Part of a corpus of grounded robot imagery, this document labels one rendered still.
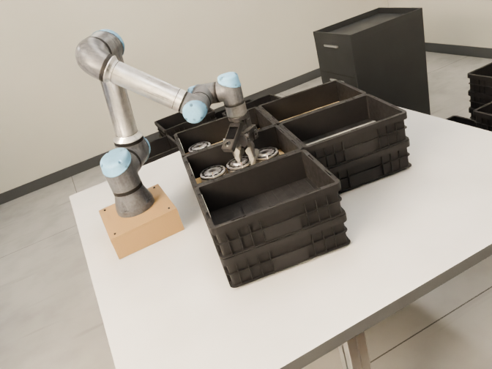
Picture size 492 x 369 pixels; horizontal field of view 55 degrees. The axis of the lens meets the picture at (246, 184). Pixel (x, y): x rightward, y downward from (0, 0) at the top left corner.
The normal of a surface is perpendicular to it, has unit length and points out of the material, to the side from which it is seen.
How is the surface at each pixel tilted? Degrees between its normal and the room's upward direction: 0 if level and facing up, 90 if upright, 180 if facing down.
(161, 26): 90
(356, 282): 0
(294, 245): 90
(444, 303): 0
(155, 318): 0
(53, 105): 90
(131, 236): 90
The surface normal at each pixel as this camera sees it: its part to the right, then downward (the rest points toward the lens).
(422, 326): -0.25, -0.86
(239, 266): 0.25, 0.39
